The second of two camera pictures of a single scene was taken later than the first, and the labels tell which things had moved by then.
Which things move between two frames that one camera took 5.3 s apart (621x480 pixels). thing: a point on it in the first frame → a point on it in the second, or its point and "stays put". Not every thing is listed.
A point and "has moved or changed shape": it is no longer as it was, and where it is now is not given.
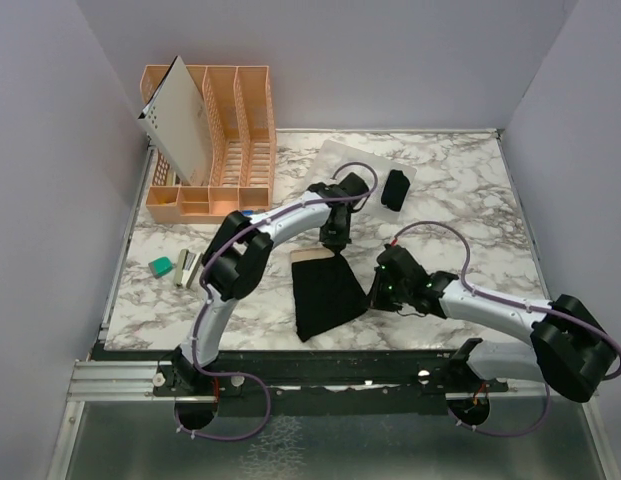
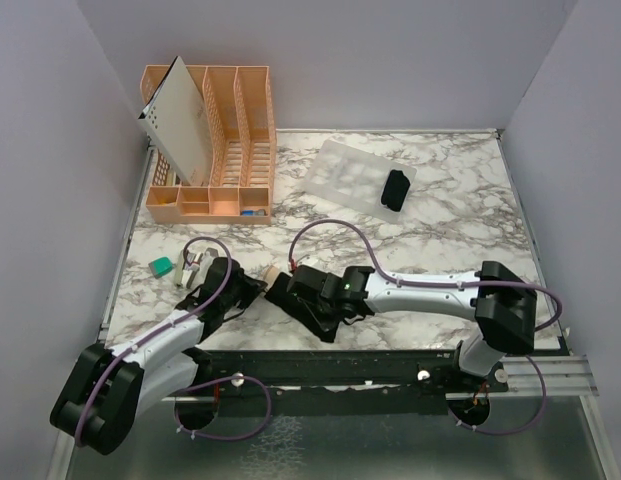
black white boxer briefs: x=395 y=190 stays put
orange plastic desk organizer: x=239 y=102 stays put
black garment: x=327 y=292 has moved or changed shape
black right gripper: x=377 y=299 → x=305 y=302
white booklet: x=175 y=118 stays put
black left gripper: x=339 y=240 → x=252 y=288
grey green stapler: x=187 y=265 stays put
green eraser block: x=160 y=267 stays put
